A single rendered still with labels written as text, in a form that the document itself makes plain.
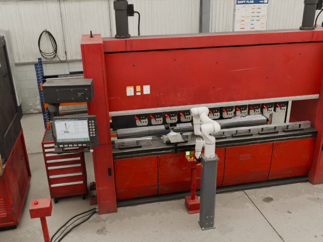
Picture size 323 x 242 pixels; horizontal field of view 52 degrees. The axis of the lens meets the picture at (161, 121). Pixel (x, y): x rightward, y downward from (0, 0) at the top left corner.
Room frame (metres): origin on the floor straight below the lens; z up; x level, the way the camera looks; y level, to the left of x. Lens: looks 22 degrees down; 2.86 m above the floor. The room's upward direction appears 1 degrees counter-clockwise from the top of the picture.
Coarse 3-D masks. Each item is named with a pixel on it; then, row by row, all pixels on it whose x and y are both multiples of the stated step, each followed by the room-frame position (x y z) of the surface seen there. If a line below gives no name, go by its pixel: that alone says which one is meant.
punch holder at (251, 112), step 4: (248, 104) 4.37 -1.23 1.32; (252, 104) 4.31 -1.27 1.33; (256, 104) 4.32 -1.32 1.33; (260, 104) 4.33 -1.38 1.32; (248, 108) 4.36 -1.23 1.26; (256, 108) 4.32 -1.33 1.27; (260, 108) 4.34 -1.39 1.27; (248, 112) 4.35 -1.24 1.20; (252, 112) 4.31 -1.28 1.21; (256, 112) 4.32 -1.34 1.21
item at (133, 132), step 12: (216, 120) 4.62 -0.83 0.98; (228, 120) 4.61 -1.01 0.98; (240, 120) 4.60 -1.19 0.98; (252, 120) 4.61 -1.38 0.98; (264, 120) 4.64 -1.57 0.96; (120, 132) 4.23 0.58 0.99; (132, 132) 4.26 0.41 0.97; (144, 132) 4.29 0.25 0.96; (156, 132) 4.32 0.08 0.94; (168, 132) 4.36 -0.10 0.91
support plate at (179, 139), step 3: (168, 135) 4.06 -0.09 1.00; (180, 135) 4.05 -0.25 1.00; (171, 138) 3.96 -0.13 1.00; (174, 138) 3.96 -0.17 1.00; (177, 138) 3.96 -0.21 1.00; (180, 138) 3.96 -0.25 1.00; (171, 141) 3.88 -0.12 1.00; (174, 141) 3.87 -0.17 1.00; (177, 141) 3.87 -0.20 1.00; (180, 141) 3.87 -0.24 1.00; (183, 141) 3.88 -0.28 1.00
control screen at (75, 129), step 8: (56, 120) 3.26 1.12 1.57; (64, 120) 3.26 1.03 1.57; (72, 120) 3.27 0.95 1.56; (80, 120) 3.27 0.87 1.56; (56, 128) 3.25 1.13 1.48; (64, 128) 3.26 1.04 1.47; (72, 128) 3.27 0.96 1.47; (80, 128) 3.27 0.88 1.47; (72, 136) 3.26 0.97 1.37; (80, 136) 3.27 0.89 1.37; (88, 136) 3.28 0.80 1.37
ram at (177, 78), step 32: (128, 64) 3.99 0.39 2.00; (160, 64) 4.07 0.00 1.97; (192, 64) 4.15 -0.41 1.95; (224, 64) 4.23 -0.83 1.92; (256, 64) 4.31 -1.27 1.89; (288, 64) 4.41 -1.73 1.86; (320, 64) 4.50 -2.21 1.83; (128, 96) 3.99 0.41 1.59; (160, 96) 4.07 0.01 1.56; (192, 96) 4.15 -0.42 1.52; (224, 96) 4.23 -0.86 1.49; (256, 96) 4.32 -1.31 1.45; (288, 96) 4.42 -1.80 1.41
